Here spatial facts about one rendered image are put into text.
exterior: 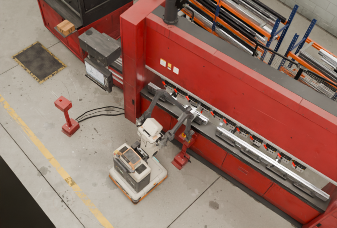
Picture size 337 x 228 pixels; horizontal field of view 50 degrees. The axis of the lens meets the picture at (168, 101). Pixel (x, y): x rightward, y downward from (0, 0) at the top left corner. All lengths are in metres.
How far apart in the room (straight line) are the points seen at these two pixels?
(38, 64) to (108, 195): 2.88
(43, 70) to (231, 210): 4.11
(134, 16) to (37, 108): 2.84
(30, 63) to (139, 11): 3.21
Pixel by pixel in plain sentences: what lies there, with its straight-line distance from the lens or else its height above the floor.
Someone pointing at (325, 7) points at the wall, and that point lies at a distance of 8.37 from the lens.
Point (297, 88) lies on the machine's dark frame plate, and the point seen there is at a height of 2.30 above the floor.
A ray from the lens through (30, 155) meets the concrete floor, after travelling 6.11.
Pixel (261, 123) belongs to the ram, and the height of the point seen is 1.64.
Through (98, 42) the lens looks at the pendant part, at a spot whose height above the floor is 1.95.
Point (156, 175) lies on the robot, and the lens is 5.43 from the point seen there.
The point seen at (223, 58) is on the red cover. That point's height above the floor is 2.30.
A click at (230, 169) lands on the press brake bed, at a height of 0.39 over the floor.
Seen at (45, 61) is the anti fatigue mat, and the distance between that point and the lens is 7.13.
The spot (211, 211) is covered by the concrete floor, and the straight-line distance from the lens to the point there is 5.64.
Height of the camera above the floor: 5.28
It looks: 55 degrees down
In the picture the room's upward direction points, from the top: 7 degrees clockwise
